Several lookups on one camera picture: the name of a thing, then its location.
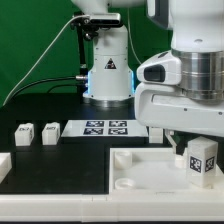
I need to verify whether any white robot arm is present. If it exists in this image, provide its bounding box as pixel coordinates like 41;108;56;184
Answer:
71;0;224;137

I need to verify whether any white left fence piece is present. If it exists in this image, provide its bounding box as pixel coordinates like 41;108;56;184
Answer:
0;153;12;183

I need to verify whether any white front fence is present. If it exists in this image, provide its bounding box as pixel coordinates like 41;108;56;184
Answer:
0;194;224;222

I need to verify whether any black camera stand pole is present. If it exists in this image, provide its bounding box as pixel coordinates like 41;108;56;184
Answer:
76;26;88;93

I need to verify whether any black cable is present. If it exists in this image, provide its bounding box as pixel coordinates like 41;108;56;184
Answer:
6;76;84;101

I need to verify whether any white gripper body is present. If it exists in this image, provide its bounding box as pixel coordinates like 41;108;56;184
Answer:
135;83;224;137

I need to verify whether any grey cable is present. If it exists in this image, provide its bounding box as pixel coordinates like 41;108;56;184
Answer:
2;16;81;107

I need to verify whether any white sheet with tags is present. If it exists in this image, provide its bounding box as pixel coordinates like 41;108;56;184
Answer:
62;120;148;137

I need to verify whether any white square table top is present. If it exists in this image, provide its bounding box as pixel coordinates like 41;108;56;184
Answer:
109;148;224;194

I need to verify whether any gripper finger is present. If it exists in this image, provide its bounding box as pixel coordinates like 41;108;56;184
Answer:
165;129;177;153

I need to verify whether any black camera on stand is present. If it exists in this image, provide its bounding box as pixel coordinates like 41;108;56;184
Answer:
70;13;122;28

